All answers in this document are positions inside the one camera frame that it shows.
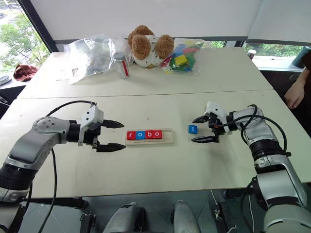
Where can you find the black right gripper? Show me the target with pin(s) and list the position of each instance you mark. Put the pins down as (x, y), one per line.
(216, 126)

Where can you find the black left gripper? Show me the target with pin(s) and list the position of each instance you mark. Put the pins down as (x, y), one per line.
(90, 137)

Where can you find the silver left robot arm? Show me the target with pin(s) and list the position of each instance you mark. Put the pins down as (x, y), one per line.
(36, 143)

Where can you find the person bare forearm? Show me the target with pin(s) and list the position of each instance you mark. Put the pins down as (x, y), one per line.
(306, 77)

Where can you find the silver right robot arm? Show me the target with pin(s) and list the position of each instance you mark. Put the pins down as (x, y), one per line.
(272, 165)

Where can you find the blue letter tile t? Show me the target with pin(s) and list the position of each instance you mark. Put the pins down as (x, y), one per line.
(193, 129)

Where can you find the red letter tile r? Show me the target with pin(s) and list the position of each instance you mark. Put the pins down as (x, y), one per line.
(131, 135)

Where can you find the blue letter tile o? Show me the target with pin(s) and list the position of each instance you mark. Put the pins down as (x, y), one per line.
(140, 135)

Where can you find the light wooden letter tray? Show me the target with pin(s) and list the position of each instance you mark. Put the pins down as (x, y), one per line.
(167, 136)

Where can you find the red letter tile b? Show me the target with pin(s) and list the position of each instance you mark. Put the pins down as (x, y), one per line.
(149, 134)

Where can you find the red letter tile o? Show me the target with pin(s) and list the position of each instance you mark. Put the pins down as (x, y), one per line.
(157, 134)

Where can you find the clear bag of coloured blocks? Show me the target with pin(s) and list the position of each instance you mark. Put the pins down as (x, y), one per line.
(194, 60)

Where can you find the person bare hand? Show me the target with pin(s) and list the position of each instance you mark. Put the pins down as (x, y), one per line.
(295, 95)

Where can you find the clear jar with grey lid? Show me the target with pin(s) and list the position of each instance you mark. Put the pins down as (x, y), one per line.
(121, 66)

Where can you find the large clear plastic bag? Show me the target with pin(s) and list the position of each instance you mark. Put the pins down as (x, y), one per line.
(92, 55)

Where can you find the grey rounded cover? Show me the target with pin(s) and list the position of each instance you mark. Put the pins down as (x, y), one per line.
(126, 218)

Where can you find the black bar under table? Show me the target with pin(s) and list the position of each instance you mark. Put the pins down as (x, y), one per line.
(56, 202)

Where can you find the grey cylindrical pipe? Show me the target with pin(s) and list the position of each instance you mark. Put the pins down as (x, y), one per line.
(185, 216)

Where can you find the white paper cup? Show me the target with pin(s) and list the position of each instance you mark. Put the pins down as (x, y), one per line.
(252, 54)

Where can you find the brown and white teddy bear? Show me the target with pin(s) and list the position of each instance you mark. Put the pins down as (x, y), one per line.
(145, 46)

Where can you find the maroon cloth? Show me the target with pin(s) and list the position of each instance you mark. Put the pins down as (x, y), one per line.
(24, 72)

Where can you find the teal green container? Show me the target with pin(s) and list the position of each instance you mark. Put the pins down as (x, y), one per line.
(301, 57)

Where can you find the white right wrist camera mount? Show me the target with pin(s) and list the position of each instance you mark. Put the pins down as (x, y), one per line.
(215, 108)

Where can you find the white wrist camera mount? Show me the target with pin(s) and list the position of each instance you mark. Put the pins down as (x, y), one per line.
(215, 108)
(91, 116)

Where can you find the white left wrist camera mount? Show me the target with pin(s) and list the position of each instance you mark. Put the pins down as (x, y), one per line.
(91, 116)

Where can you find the black window post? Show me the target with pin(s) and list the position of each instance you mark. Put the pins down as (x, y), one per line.
(39, 26)

